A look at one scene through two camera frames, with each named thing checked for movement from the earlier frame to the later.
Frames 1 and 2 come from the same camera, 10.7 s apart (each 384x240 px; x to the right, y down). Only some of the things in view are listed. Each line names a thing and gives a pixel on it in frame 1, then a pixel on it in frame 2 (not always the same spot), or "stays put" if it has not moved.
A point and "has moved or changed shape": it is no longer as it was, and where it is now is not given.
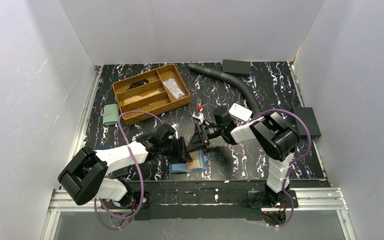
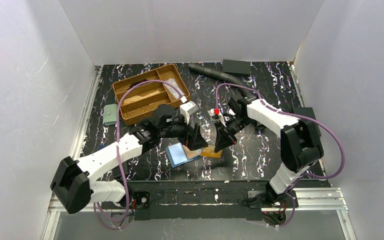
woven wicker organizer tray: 156,92 stays put
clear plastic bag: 172,85 stays put
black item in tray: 138,84 stays put
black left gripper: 182,149 -> 188,130
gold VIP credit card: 196,162 -> 209,151
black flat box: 236,66 stays put
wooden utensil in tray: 135,98 stays put
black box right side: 308,115 stays put
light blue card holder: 183,167 has moved or changed shape
